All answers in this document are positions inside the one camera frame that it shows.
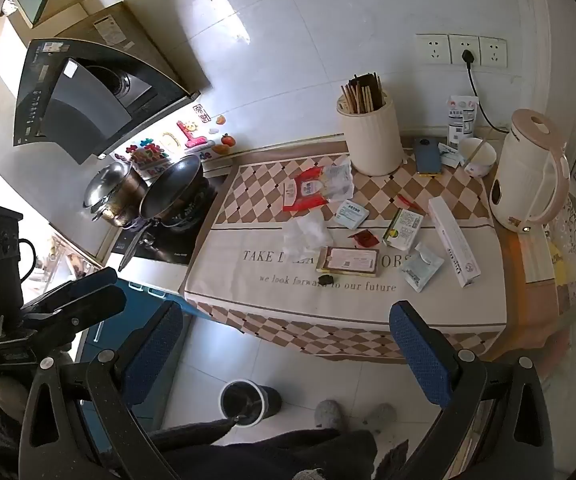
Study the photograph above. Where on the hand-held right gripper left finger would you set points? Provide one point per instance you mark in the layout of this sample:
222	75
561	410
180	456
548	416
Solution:
154	355

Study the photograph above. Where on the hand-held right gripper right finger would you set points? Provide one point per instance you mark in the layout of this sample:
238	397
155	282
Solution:
420	355

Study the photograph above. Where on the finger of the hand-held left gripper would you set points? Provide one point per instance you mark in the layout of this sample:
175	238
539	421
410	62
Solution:
93	282
98	305

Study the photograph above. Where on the torn teal white sachet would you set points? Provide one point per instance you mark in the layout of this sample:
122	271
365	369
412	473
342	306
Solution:
420	267

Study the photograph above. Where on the white round trash bin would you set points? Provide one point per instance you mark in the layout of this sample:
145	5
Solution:
240	402

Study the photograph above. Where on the long white box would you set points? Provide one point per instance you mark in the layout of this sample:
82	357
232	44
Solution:
453	240

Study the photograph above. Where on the white green yellow carton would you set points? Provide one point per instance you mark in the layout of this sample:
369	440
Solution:
403	230

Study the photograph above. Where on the white tissue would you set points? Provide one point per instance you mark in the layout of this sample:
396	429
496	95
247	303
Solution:
308	232

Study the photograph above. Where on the red and clear snack wrapper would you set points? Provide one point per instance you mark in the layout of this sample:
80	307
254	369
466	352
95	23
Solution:
313	187

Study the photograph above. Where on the blue base cabinet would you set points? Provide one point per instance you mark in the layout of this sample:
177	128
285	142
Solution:
143	295

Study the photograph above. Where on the grey fuzzy slipper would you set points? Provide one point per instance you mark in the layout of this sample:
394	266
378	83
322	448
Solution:
380	416
330	412

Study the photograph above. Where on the black induction cooktop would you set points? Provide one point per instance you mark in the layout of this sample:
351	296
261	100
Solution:
168	246

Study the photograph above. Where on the steel pot with lid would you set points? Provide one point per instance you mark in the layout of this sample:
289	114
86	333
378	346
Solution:
110	187

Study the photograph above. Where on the flat brown card box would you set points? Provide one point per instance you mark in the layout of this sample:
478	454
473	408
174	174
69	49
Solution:
348	260

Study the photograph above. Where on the small dark scrap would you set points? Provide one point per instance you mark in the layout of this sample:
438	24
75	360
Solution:
326	279

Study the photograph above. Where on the black frying pan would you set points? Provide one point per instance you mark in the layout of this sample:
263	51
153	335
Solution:
170	187

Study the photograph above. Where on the orange pink cloth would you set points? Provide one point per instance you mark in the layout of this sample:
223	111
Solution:
533	300

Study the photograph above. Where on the red sauce packet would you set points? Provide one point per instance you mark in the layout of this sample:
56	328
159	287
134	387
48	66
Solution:
364	237

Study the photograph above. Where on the brown checkered tablecloth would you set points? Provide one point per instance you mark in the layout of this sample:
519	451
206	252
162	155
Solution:
248	240

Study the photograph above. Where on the person's dark garment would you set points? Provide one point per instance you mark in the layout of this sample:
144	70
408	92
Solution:
268	455

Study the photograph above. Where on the red wrapper strip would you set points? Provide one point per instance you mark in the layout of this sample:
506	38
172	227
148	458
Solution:
408	202

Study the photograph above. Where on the small white teal packet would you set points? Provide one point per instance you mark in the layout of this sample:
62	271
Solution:
350	213

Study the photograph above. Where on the black range hood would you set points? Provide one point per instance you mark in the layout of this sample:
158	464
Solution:
68	105

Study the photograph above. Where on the blue smartphone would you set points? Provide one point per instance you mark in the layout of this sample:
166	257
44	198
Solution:
429	157

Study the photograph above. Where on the small white paper packet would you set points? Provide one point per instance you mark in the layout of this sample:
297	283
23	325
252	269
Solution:
450	156

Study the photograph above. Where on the white bowl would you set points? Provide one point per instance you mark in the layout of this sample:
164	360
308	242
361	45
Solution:
483	160

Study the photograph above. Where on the cream pink electric kettle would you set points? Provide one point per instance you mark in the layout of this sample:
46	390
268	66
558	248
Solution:
523	175

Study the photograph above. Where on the cream ribbed chopstick holder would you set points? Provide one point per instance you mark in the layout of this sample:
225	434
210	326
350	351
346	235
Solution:
370	140

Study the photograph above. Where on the white labelled pouch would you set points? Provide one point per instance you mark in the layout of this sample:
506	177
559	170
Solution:
460	120

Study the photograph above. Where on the beige hood chimney cover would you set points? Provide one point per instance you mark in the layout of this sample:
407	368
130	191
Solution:
138	35

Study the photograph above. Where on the bundle of wooden chopsticks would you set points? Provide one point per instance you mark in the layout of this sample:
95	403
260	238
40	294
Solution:
360	95

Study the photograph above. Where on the group of colourful wall stickers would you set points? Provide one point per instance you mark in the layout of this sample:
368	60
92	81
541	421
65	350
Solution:
193	135

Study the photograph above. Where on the white wall socket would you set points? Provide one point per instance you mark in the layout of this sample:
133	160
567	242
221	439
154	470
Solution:
432	50
493	52
455	42

